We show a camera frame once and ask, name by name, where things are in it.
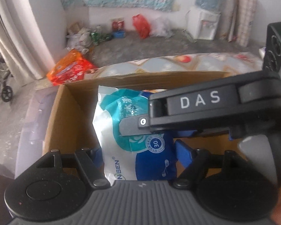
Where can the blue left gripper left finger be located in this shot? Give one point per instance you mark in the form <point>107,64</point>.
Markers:
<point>96,156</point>

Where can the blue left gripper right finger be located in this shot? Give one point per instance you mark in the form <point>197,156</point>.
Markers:
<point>184,153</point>

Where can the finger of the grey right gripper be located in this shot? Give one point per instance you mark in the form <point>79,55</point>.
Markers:
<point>135,125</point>

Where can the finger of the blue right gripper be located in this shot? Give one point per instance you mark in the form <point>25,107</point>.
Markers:
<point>202,133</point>

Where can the white teal wet wipes pack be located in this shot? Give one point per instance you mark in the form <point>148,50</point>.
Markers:
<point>142,157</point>

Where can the brown cardboard box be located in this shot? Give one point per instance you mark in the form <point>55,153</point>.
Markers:
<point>70,123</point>

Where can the orange red snack bag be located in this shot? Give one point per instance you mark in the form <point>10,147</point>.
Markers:
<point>70,68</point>

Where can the blue small container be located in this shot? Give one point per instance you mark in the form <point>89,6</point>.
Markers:
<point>119,34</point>

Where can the patterned folded mat boards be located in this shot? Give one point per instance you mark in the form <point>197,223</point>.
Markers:
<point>236,19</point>

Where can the white water dispenser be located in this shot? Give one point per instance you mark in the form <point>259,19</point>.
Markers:
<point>202,24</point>

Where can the red plastic bag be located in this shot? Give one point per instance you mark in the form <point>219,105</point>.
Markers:
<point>141,25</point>

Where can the clear plastic bag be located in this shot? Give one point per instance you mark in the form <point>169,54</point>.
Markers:
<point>160,27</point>

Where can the red can box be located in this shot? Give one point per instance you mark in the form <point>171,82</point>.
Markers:
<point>117,24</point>

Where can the white curtain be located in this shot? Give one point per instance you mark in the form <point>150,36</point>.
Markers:
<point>32,37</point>

